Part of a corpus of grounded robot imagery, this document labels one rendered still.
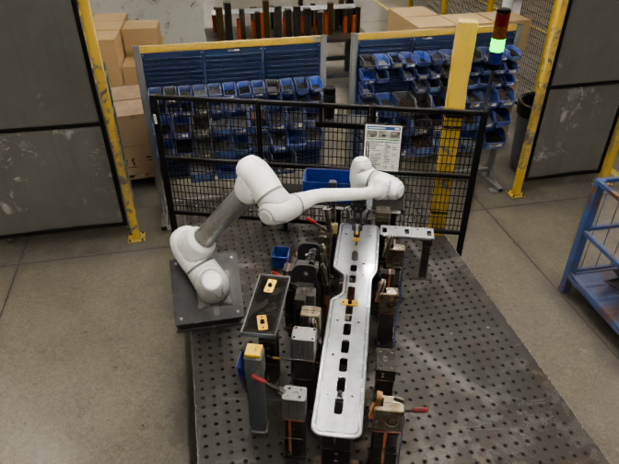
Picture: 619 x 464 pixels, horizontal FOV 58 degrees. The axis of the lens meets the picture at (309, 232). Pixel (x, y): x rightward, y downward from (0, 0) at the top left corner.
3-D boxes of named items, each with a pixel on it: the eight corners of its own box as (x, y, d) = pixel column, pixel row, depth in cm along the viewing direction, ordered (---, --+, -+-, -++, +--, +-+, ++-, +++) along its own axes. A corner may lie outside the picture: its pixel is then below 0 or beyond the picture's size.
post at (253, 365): (266, 435, 234) (262, 361, 209) (249, 433, 235) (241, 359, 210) (270, 419, 240) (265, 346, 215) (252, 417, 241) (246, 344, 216)
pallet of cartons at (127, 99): (166, 184, 549) (149, 80, 490) (79, 196, 531) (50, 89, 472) (158, 134, 645) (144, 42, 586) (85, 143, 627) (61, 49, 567)
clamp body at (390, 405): (401, 475, 219) (411, 416, 198) (363, 471, 220) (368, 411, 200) (401, 452, 227) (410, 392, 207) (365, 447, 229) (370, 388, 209)
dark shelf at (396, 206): (403, 214, 319) (403, 210, 317) (249, 203, 328) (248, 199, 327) (403, 195, 337) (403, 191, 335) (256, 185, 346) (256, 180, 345)
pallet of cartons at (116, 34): (168, 128, 659) (154, 38, 600) (98, 133, 648) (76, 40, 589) (172, 92, 757) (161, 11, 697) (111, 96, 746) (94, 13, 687)
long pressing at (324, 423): (368, 441, 198) (369, 438, 197) (306, 435, 201) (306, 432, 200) (379, 226, 311) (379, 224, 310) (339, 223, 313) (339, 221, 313)
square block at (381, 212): (385, 264, 329) (390, 213, 309) (371, 263, 330) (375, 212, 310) (385, 257, 336) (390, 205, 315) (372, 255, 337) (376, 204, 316)
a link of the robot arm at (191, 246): (181, 280, 272) (157, 243, 275) (204, 270, 285) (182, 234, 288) (268, 192, 225) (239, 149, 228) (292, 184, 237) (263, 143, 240)
